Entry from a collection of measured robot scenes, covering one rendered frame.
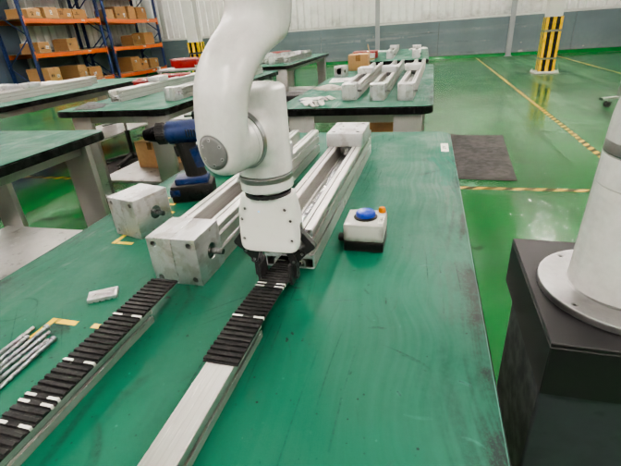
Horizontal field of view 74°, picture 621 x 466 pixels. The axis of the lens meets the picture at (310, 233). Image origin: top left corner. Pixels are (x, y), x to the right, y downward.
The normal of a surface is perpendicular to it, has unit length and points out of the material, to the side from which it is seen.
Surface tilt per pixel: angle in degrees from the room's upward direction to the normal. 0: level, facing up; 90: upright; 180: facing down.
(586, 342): 2
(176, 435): 0
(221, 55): 48
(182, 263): 90
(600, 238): 89
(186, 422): 0
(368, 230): 90
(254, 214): 88
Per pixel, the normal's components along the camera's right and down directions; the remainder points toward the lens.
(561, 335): -0.05, -0.88
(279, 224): -0.18, 0.43
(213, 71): -0.36, -0.09
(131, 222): -0.49, 0.42
